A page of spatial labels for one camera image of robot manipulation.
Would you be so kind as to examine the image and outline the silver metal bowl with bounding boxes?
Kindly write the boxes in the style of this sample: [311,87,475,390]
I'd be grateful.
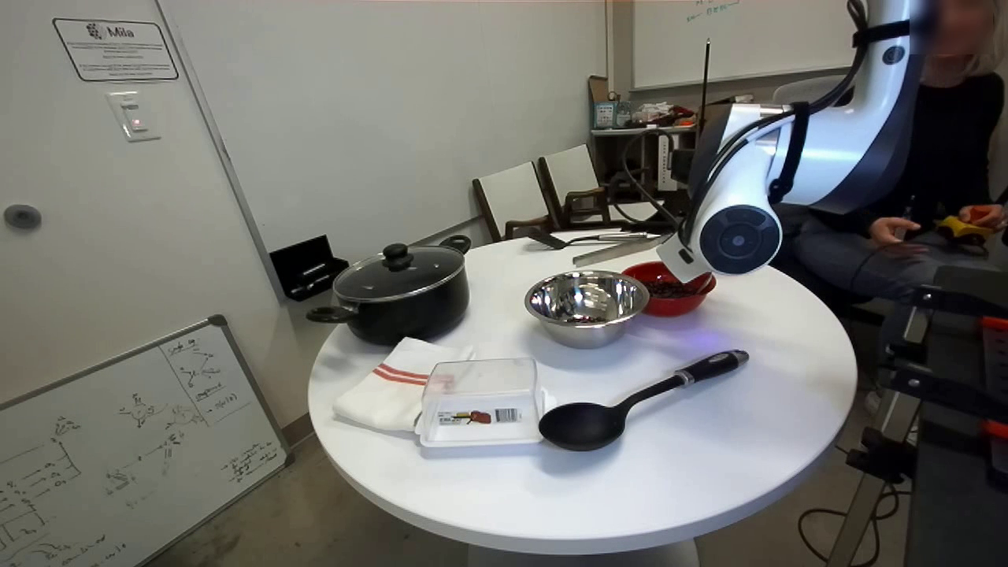
[519,269,652,350]

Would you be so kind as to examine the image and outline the red bowl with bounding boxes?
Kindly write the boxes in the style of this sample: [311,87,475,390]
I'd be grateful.
[625,260,717,317]

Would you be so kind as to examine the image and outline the black ladle spoon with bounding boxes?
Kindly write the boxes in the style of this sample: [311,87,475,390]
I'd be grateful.
[534,345,752,453]

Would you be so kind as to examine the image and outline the black slotted spatula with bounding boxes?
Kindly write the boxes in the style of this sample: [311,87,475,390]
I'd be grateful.
[522,227,617,252]

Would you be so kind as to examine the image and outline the wooden chair white seat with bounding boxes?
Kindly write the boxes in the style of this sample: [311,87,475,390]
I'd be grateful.
[469,157,571,243]
[534,143,673,229]

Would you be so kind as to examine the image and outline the black cooking pot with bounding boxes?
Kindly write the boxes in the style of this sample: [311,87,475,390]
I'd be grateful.
[306,234,475,345]

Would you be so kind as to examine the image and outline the black pot lid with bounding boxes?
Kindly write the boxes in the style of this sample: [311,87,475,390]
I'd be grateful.
[330,238,469,310]

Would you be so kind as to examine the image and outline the clear plastic container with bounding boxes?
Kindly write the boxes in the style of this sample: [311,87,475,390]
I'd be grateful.
[413,355,545,453]

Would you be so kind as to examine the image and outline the metal tongs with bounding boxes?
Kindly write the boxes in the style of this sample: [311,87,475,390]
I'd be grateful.
[571,229,673,269]

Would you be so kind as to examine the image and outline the white cloth red stripes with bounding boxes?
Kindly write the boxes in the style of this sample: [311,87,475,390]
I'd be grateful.
[330,333,459,434]

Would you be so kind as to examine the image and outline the cluttered desk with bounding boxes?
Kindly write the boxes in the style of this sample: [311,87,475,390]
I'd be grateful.
[585,71,704,202]

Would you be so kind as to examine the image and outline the thin black pole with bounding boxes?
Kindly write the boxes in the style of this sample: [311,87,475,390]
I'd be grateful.
[689,41,714,139]

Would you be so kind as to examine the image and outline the small framed whiteboard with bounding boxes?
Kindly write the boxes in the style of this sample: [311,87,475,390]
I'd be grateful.
[0,311,290,567]

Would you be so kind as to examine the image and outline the white door sign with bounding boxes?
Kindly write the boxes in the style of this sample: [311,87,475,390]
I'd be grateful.
[51,16,182,86]

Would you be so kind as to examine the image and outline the yellow handheld controller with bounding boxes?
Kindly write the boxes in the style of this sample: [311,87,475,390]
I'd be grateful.
[936,212,989,243]

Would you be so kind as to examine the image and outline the round door lock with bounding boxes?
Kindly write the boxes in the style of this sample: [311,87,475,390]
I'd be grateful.
[0,202,43,234]

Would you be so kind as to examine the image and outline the orange black clamp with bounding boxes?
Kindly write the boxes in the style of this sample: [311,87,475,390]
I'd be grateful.
[909,288,1008,340]
[886,371,1008,446]

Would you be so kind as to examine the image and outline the large wall whiteboard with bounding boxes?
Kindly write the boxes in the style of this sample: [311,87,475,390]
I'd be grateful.
[627,0,863,90]

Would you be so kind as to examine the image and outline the black floor cable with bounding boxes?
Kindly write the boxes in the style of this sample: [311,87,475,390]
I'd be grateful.
[794,492,916,567]

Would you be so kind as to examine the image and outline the white switch plate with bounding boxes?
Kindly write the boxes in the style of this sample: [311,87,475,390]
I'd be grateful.
[108,87,163,146]

